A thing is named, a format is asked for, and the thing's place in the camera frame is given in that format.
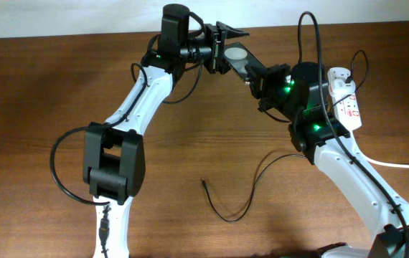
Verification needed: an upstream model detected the black smartphone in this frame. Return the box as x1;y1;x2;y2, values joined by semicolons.
224;42;265;82

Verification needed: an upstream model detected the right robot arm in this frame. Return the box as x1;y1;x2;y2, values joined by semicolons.
244;62;409;257

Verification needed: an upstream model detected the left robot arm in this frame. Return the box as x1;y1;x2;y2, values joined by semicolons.
83;4;245;257

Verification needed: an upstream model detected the white USB charger plug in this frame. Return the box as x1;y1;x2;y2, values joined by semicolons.
329;79;356;96

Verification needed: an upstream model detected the white power strip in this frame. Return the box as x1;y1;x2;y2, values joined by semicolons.
327;67;362;132

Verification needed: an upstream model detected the thin black charging cable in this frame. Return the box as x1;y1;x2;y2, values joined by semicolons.
200;49;370;224

